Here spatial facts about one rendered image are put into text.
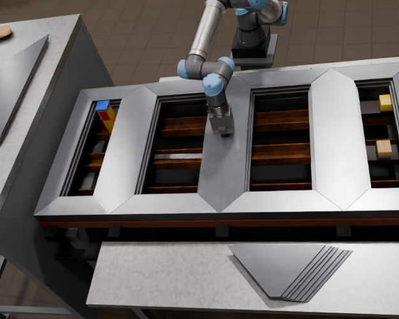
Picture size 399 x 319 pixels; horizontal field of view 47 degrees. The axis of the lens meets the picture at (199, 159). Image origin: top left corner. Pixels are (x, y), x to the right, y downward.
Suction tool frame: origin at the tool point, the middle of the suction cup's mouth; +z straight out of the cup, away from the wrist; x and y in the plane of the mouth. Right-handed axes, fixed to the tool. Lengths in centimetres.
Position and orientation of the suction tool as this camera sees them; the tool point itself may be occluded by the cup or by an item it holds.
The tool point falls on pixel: (225, 135)
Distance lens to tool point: 193.2
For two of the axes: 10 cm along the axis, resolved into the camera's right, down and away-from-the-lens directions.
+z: 2.1, 6.1, 7.7
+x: 0.7, -7.9, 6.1
